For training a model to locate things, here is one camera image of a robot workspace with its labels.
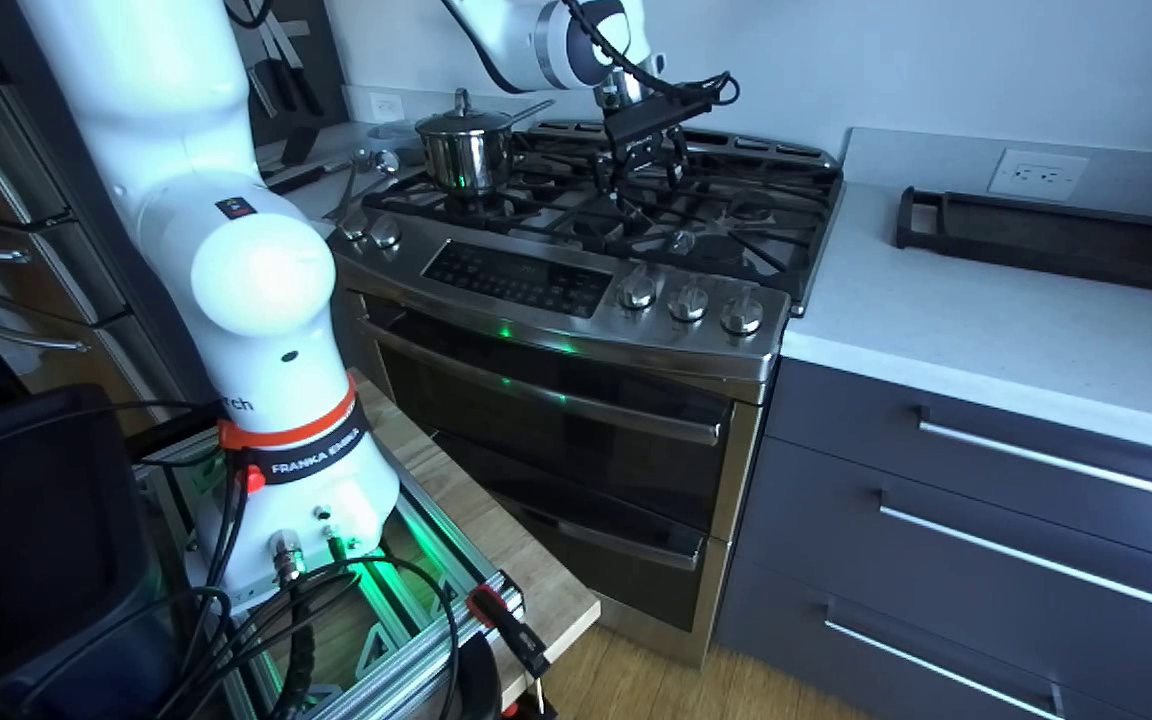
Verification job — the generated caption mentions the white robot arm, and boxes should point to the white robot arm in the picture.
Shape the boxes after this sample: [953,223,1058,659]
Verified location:
[22,0,399,607]

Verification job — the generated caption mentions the dark grey lower drawers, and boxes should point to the dark grey lower drawers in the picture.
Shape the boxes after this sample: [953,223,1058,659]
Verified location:
[719,358,1152,720]

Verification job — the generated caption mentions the black griddle tray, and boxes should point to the black griddle tray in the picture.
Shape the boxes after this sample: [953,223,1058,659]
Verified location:
[895,188,1152,289]

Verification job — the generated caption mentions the stainless steel gas stove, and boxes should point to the stainless steel gas stove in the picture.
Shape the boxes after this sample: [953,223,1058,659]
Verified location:
[335,121,839,663]

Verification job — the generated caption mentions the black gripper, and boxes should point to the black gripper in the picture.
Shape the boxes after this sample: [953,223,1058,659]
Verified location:
[597,68,741,205]

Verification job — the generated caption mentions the black box on cart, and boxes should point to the black box on cart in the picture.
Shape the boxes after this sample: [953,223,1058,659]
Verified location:
[0,384,175,720]

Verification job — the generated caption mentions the steel pot with lid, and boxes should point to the steel pot with lid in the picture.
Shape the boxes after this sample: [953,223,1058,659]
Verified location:
[416,90,545,198]

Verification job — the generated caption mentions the magnetic knife rack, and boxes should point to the magnetic knife rack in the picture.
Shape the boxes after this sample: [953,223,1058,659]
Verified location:
[226,0,345,143]

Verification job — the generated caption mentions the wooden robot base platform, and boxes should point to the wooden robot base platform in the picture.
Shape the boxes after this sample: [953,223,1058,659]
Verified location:
[348,377,605,710]

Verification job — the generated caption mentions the white wall outlet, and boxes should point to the white wall outlet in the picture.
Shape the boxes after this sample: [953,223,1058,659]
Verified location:
[988,148,1088,198]

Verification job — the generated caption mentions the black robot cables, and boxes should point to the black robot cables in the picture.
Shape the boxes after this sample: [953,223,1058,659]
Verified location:
[131,452,570,720]

